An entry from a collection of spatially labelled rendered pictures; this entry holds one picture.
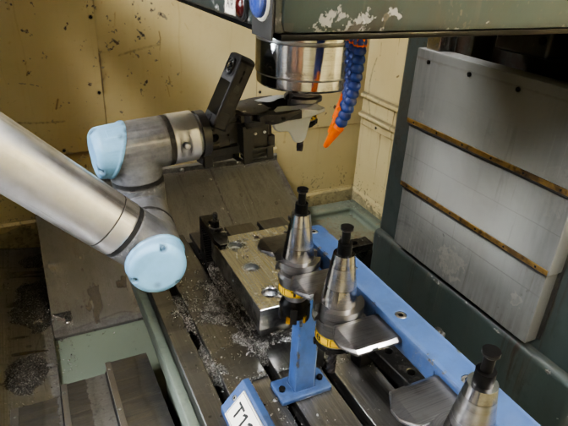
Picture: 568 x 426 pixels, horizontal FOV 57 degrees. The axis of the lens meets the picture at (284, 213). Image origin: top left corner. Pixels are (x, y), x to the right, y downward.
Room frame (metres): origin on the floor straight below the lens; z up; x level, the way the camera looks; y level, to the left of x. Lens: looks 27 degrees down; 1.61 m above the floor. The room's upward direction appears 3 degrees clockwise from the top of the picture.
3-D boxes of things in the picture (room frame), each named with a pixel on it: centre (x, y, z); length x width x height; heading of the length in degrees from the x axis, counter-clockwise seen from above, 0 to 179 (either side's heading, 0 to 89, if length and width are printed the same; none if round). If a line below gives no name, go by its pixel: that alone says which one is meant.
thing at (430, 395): (0.37, -0.15, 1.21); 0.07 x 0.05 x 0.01; 117
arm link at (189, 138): (0.74, 0.15, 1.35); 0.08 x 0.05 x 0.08; 31
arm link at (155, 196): (0.69, 0.21, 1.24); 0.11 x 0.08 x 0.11; 21
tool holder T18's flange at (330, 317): (0.52, -0.07, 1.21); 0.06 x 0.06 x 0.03
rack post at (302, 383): (0.69, -0.05, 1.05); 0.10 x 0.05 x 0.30; 117
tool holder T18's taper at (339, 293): (0.52, -0.07, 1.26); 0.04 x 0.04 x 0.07
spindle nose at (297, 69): (0.85, -0.02, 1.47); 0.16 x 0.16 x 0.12
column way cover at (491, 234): (1.05, -0.42, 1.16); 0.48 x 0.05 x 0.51; 27
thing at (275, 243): (0.67, 0.00, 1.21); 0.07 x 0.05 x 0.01; 117
